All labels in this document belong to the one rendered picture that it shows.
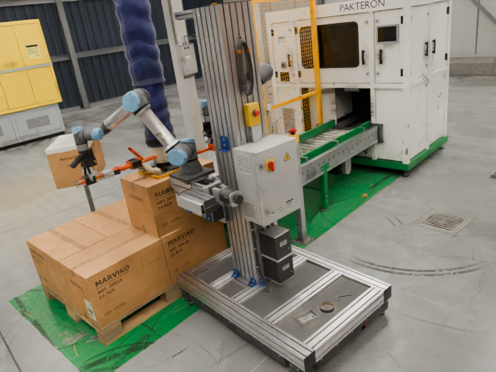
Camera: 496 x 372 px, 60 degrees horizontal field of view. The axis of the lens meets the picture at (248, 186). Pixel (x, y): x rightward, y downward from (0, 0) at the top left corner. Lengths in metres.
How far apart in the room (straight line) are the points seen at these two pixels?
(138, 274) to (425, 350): 1.91
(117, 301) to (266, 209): 1.24
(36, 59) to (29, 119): 1.29
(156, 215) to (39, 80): 7.67
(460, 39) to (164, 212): 9.66
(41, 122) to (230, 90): 8.33
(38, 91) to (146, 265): 7.73
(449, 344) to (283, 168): 1.43
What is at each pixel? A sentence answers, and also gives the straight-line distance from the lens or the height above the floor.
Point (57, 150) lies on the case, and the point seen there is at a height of 1.00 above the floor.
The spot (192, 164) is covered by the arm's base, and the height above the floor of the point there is 1.10.
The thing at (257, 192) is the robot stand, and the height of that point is 0.99.
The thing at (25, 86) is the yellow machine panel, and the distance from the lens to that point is 10.42.
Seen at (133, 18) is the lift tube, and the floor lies 2.03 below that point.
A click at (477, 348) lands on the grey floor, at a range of 2.96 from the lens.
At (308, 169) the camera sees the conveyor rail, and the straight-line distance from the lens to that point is 4.10.
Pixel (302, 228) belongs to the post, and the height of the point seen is 0.14.
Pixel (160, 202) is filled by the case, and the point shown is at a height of 0.80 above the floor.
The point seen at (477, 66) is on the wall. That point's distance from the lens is 11.51.
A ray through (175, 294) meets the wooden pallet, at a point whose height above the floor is 0.05.
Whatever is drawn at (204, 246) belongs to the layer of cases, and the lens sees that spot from 3.47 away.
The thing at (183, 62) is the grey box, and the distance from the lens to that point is 4.52.
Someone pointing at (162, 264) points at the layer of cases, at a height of 0.34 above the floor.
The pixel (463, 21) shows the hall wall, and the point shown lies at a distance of 11.71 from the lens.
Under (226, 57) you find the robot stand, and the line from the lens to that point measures 2.50.
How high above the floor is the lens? 1.94
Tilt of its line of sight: 21 degrees down
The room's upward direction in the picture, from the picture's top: 8 degrees counter-clockwise
